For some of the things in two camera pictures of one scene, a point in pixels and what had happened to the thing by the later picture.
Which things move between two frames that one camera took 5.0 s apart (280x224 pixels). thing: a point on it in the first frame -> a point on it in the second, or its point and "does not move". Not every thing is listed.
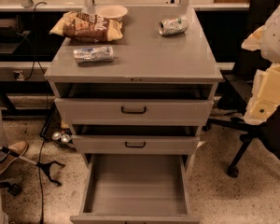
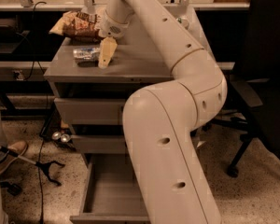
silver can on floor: (56, 135) does not move
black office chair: (238, 91) does not move
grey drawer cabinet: (147, 93) does not move
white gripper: (277, 40) -> (111, 28)
